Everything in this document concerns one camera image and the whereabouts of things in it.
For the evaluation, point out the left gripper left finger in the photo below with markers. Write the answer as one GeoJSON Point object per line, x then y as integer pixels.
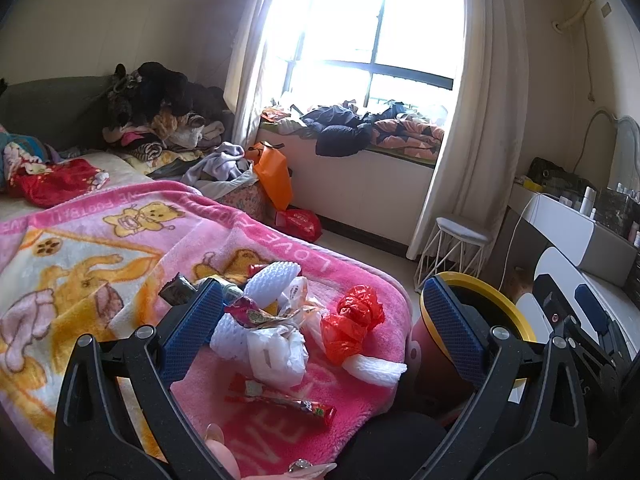
{"type": "Point", "coordinates": [116, 416]}

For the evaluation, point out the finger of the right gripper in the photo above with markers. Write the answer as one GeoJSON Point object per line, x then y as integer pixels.
{"type": "Point", "coordinates": [592, 308]}

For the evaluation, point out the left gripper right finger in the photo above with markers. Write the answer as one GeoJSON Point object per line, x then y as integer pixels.
{"type": "Point", "coordinates": [526, 418]}

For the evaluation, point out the red snack wrapper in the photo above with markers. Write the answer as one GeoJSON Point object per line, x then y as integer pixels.
{"type": "Point", "coordinates": [248, 390]}

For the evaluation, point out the white foam net sleeve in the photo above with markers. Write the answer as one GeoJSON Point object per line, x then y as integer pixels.
{"type": "Point", "coordinates": [245, 308]}

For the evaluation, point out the white orange plastic bag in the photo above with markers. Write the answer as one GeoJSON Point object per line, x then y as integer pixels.
{"type": "Point", "coordinates": [278, 352]}

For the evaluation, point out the red plastic bag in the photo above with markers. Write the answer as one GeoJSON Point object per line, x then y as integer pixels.
{"type": "Point", "coordinates": [344, 330]}

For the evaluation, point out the dark foil wrapper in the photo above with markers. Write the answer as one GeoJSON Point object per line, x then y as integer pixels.
{"type": "Point", "coordinates": [178, 291]}

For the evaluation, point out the yellow rim trash bin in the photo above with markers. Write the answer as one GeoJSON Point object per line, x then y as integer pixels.
{"type": "Point", "coordinates": [446, 346]}

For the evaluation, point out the left hand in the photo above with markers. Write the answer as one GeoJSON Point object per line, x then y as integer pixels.
{"type": "Point", "coordinates": [214, 440]}

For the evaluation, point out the white shell chair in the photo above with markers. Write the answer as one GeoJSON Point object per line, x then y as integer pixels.
{"type": "Point", "coordinates": [595, 289]}

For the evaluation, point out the white dressing table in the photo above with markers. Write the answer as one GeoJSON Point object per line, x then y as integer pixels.
{"type": "Point", "coordinates": [590, 247]}

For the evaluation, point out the white cosmetic bottle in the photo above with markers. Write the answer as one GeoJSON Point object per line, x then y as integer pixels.
{"type": "Point", "coordinates": [588, 201]}

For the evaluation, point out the dark bag on table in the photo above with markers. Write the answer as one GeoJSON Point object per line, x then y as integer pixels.
{"type": "Point", "coordinates": [556, 180]}

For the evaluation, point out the vanity mirror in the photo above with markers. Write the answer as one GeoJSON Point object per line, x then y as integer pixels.
{"type": "Point", "coordinates": [625, 162]}

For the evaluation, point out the pink cartoon bear blanket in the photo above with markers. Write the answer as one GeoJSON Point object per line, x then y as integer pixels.
{"type": "Point", "coordinates": [96, 265]}

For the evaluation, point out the right cream curtain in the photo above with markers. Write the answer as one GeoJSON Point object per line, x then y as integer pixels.
{"type": "Point", "coordinates": [477, 163]}

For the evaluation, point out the cream curtain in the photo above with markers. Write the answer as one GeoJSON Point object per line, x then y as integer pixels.
{"type": "Point", "coordinates": [477, 163]}
{"type": "Point", "coordinates": [241, 90]}

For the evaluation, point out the red garment on bed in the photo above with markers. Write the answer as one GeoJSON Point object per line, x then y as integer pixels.
{"type": "Point", "coordinates": [47, 185]}

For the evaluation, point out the orange patterned quilt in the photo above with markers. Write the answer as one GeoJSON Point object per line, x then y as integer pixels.
{"type": "Point", "coordinates": [410, 137]}

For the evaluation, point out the floral laundry basket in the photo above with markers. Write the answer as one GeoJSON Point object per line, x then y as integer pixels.
{"type": "Point", "coordinates": [244, 193]}

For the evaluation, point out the red shopping bag on floor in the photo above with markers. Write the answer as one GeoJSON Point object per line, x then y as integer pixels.
{"type": "Point", "coordinates": [299, 223]}

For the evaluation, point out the grey clothes in basket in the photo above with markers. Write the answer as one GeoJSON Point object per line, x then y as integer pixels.
{"type": "Point", "coordinates": [226, 162]}

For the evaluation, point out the orange paper bag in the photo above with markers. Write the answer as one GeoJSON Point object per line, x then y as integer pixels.
{"type": "Point", "coordinates": [271, 168]}

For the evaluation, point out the pile of clothes on bed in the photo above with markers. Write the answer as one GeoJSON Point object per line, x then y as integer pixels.
{"type": "Point", "coordinates": [152, 110]}

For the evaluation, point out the dark jacket on sill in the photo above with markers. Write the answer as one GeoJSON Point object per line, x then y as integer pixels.
{"type": "Point", "coordinates": [340, 132]}

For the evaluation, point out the left cream curtain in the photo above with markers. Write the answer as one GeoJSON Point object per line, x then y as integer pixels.
{"type": "Point", "coordinates": [241, 90]}

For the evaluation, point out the white wire stool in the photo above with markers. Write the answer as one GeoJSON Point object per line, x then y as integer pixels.
{"type": "Point", "coordinates": [456, 244]}

